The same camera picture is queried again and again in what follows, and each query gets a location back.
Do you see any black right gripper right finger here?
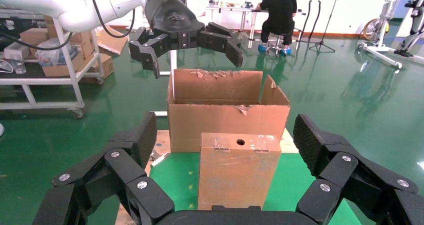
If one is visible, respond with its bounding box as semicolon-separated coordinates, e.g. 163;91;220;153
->
293;114;424;225

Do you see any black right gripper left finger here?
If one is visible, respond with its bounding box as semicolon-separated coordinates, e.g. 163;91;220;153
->
32;111;175;225

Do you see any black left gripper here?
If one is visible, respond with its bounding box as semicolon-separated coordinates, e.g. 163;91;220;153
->
128;0;244;79

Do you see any small brown cardboard box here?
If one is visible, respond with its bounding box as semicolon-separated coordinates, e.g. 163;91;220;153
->
197;132;282;211
19;28;49;55

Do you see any flattened cardboard sheet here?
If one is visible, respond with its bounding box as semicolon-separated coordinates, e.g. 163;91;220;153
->
96;25;129;56

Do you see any large open cardboard carton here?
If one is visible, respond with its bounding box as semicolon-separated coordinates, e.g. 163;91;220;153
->
166;68;292;154

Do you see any printed brown cardboard box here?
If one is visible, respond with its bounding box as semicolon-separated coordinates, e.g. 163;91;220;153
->
80;52;115;85

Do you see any big brown cardboard box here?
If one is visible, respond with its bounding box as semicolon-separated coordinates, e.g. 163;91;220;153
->
43;16;94;45

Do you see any flat brown cardboard box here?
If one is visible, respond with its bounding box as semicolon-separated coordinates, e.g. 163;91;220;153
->
41;51;86;78

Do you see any white cardboard box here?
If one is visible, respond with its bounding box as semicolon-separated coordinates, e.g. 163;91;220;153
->
3;41;31;61

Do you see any long white work table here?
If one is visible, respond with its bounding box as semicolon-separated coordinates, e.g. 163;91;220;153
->
205;4;307;49

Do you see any silver metal spring clamp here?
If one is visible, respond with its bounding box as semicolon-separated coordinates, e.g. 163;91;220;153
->
150;152;170;167

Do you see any chrome swivel stool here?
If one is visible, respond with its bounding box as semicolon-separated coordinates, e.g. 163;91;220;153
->
264;32;293;58

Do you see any person in black clothes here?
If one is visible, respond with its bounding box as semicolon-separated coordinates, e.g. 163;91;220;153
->
255;0;298;56

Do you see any white wheeled shelf cart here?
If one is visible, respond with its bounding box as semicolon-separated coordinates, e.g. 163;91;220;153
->
0;9;105;120

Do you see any clear plastic bag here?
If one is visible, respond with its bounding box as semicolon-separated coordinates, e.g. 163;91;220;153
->
34;37;80;67

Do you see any black tripod microphone stand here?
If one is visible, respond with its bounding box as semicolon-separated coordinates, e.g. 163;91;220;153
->
308;0;344;54

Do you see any clear plastic cup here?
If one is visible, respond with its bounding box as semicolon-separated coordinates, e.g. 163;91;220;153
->
13;59;27;75

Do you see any yellow rimmed wheel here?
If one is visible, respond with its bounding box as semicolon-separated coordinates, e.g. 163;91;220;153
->
361;18;390;42

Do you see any grey white machine stand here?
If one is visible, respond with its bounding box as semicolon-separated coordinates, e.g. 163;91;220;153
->
393;0;424;65

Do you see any white tube frame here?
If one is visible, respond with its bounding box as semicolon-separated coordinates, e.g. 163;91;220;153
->
152;49;178;118

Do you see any thick black looped cable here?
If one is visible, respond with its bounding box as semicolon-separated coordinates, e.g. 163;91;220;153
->
83;0;137;40

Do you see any black curved hose stand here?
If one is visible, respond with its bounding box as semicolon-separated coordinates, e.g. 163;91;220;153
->
294;0;313;51
305;0;323;45

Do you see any thin black cable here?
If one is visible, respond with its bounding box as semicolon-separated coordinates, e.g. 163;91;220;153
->
0;29;74;51

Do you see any white metal floor frame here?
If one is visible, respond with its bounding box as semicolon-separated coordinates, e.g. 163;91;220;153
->
357;0;408;69

